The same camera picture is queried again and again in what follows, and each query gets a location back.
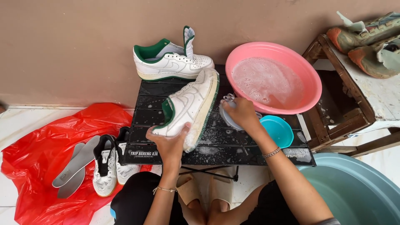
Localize person's right hand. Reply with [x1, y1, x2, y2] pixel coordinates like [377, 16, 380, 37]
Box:
[220, 97, 262, 132]

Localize person's left hand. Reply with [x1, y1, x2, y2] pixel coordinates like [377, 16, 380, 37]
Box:
[146, 122, 192, 166]

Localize grey scrubbing brush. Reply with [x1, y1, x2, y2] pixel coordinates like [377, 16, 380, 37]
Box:
[218, 93, 263, 131]

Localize soapy white green sneaker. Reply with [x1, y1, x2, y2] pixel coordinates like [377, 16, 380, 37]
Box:
[152, 68, 220, 153]

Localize black folding slat table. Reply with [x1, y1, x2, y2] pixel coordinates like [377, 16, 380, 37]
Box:
[122, 65, 317, 182]

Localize pink plastic basin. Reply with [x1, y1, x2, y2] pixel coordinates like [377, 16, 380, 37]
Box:
[225, 41, 323, 115]

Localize small teal plastic bowl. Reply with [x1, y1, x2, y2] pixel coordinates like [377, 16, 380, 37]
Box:
[259, 115, 294, 149]

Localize clean white green sneaker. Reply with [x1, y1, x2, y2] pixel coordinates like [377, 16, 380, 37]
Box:
[133, 26, 215, 82]

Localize beige slide sandal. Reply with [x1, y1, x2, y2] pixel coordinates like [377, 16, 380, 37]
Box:
[176, 174, 202, 206]
[209, 169, 234, 210]

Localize white black mesh sports shoe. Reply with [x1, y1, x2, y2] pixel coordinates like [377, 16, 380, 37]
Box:
[92, 134, 118, 198]
[114, 126, 142, 186]

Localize worn white wooden stool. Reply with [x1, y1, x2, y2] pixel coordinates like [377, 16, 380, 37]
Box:
[301, 34, 400, 158]

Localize person's black shorts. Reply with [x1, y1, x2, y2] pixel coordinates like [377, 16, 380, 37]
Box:
[110, 171, 341, 225]

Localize muddy green orange sneaker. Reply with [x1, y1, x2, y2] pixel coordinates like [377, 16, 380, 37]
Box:
[326, 11, 400, 54]
[348, 37, 400, 79]

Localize large teal plastic tub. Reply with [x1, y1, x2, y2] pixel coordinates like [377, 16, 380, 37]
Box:
[295, 152, 400, 225]

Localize grey shoe insole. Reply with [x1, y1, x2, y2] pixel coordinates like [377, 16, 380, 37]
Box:
[52, 135, 101, 188]
[57, 142, 86, 199]

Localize red plastic bag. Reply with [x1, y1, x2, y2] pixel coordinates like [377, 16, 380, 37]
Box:
[1, 102, 154, 225]

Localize silver braided wrist bracelet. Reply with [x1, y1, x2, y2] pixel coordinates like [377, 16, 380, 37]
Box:
[262, 147, 282, 159]

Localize thin gold wrist bracelet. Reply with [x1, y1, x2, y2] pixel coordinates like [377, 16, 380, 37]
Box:
[152, 186, 178, 195]

